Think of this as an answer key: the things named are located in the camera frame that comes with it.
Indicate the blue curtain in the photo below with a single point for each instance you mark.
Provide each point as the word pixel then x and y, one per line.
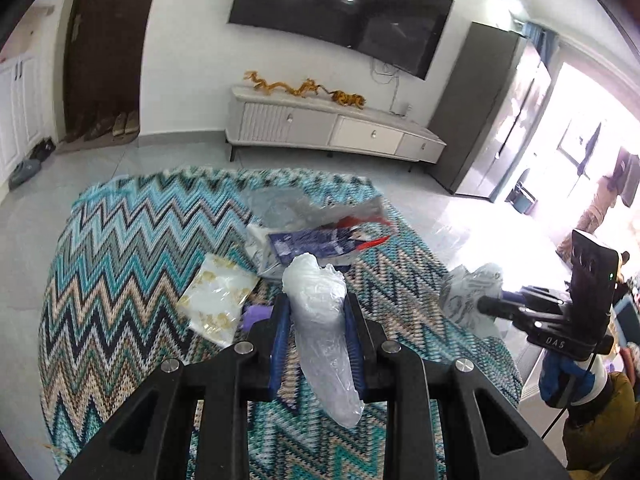
pixel 542 37

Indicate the golden tiger figurine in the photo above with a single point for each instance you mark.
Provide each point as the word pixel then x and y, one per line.
pixel 350 99

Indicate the person's right hand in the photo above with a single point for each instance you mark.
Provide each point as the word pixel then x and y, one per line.
pixel 560 380

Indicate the dark brown entrance door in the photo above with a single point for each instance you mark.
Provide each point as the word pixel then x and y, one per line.
pixel 105 50

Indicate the white printed plastic packet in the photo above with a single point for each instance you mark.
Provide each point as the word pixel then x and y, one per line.
pixel 470 300

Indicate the pair of black sneakers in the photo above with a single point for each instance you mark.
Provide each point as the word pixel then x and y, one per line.
pixel 42 148

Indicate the purple plastic wrapper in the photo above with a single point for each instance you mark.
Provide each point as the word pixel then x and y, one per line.
pixel 255 318

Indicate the blue snack wrapper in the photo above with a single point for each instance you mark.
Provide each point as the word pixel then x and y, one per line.
pixel 310 245

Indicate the white tablet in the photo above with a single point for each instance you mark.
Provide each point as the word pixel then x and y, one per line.
pixel 627 320

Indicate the pair of grey slippers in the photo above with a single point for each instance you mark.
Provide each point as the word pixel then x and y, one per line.
pixel 22 173

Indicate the black wall television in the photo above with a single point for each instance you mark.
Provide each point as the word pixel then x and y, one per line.
pixel 340 10

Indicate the white television console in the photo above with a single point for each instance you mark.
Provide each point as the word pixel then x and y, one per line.
pixel 310 122

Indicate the zigzag patterned blanket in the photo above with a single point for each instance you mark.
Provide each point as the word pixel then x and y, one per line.
pixel 140 240

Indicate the pair of brown sandals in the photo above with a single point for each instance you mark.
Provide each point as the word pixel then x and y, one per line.
pixel 100 128

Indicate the white shoe cabinet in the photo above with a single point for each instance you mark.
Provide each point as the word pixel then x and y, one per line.
pixel 20 110

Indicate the white gold-print packet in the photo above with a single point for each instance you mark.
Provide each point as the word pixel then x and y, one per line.
pixel 215 295

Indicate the translucent white plastic bag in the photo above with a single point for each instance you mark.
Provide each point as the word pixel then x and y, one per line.
pixel 320 320

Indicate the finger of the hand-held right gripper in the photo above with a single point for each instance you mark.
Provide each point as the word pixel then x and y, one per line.
pixel 500 307
pixel 540 294

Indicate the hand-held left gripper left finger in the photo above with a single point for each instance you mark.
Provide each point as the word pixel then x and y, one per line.
pixel 277 340

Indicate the red foil wrapper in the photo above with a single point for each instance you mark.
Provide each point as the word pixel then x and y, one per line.
pixel 351 222

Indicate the person's right forearm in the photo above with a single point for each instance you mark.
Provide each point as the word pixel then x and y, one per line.
pixel 605 435

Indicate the golden dragon figurine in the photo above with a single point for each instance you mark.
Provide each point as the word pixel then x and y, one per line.
pixel 280 87

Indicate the grey double-door refrigerator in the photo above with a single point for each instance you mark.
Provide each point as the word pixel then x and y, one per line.
pixel 485 110

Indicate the pair of brown shoes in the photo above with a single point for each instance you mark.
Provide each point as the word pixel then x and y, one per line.
pixel 75 132

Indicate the small blue bin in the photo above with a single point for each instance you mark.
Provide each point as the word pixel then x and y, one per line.
pixel 525 203

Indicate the pair of tan shoes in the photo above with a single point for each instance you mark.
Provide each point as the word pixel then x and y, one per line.
pixel 125 123

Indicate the clear grey plastic bag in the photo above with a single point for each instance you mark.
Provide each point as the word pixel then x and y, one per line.
pixel 290 207

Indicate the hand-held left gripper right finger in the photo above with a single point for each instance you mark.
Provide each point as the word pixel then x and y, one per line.
pixel 359 375

